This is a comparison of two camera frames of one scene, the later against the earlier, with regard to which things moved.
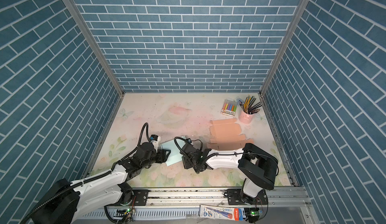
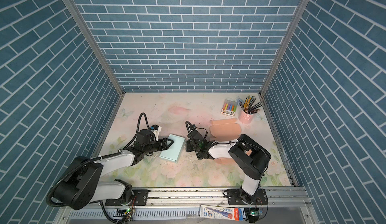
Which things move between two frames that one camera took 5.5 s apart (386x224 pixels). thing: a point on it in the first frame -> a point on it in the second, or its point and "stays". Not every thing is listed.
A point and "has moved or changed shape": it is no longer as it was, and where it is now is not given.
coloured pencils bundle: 249,107 stays
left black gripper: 162,155 -> 164,141
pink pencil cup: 246,118 stays
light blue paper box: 175,156 has moved or changed shape
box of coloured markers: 228,108 stays
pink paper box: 226,135 stays
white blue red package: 221,212 stays
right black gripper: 185,162 -> 188,145
